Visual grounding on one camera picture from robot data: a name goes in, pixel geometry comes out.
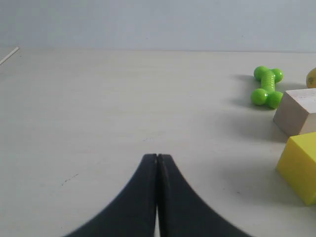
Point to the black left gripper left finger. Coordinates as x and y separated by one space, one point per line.
133 212

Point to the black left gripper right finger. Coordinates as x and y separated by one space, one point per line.
181 212

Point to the yellow cube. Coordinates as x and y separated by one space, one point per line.
297 166

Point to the natural wooden cube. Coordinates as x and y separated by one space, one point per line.
296 113

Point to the white strip at table edge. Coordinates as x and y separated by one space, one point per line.
9 55

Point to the green bone toy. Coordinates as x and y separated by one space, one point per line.
267 94

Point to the yellow lemon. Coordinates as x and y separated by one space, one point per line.
311 79

